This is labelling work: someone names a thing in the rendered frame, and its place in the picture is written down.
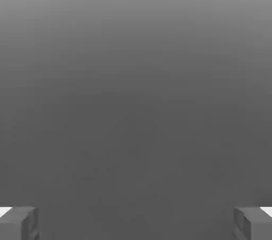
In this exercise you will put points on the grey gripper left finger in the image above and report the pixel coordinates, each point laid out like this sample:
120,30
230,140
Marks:
17,223

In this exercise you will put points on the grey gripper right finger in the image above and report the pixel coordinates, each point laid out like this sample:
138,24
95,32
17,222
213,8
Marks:
255,224

